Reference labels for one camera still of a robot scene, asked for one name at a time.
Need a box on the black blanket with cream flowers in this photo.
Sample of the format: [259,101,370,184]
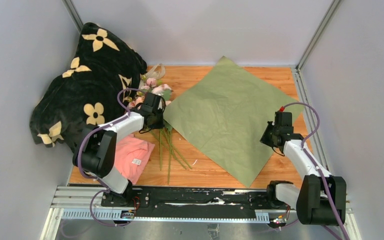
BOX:
[29,22,148,151]

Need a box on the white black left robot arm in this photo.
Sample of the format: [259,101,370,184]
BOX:
[72,92,167,207]

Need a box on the green and tan wrapping paper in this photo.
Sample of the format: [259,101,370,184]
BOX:
[164,57,302,188]

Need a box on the beige ribbon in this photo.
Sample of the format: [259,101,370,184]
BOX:
[141,63,166,83]

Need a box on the pink fake rose stem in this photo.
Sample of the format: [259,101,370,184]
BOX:
[128,95,192,184]
[139,78,173,101]

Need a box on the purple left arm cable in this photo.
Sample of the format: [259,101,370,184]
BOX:
[74,87,147,228]

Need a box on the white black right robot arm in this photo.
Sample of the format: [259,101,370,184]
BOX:
[260,110,347,226]

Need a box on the pink folded cloth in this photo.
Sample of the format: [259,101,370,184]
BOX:
[114,134,155,185]

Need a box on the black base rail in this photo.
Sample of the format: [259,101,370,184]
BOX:
[52,184,352,223]

